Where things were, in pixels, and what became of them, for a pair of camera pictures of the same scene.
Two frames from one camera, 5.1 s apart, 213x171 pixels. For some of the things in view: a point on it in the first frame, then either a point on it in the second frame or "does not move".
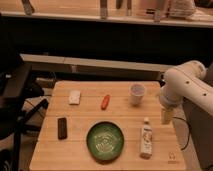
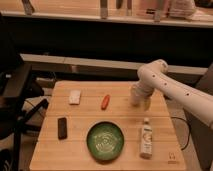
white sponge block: [74, 97] does not move
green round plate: [105, 141] does not move
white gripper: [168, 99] → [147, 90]
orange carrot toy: [105, 102] does not move
